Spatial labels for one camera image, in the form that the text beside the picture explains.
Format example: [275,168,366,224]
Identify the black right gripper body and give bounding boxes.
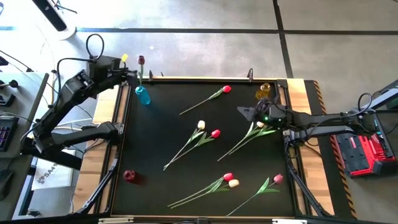
[257,104,286,128]

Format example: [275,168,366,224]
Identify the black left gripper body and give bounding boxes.
[119,68,134,84]

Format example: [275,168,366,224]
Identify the white artificial tulip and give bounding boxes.
[216,121,266,162]
[162,119,206,171]

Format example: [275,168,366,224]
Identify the dark red artificial tulip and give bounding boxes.
[228,125,277,156]
[225,174,284,218]
[137,55,146,87]

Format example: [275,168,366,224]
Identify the cream artificial tulip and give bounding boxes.
[169,179,241,210]

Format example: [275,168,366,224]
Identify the blue glass vase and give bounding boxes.
[134,85,152,106]

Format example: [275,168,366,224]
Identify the yellow glass vase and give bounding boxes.
[255,82,272,101]

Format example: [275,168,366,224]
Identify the red glass vase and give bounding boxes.
[123,169,137,184]

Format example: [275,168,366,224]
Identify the black table mat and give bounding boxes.
[111,80,295,217]

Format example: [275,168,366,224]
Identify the white round base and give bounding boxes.
[55,24,77,41]

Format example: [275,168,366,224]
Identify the black flat panel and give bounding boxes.
[32,0,68,32]

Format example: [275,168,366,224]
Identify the red black tool case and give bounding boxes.
[334,113,398,179]

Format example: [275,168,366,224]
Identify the black hazard striped strip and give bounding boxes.
[304,80,358,218]

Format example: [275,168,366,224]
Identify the black desk beam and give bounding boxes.
[21,146,83,170]

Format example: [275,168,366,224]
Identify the grey desk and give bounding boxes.
[0,72,50,222]

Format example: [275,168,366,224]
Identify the black knob tool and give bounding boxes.
[0,80,19,90]

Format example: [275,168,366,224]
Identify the grey metal beam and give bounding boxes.
[362,79,398,110]

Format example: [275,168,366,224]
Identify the white printed bag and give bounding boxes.
[30,149,77,191]

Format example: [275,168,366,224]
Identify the black keyboard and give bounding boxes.
[0,116,19,152]

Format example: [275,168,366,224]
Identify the black computer mouse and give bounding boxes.
[0,169,15,200]

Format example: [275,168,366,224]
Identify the black frame post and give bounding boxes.
[76,157,121,215]
[285,155,332,218]

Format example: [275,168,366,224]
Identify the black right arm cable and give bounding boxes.
[357,92,374,118]

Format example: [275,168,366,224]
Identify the silver metal bracket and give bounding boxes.
[98,217,134,224]
[272,219,308,224]

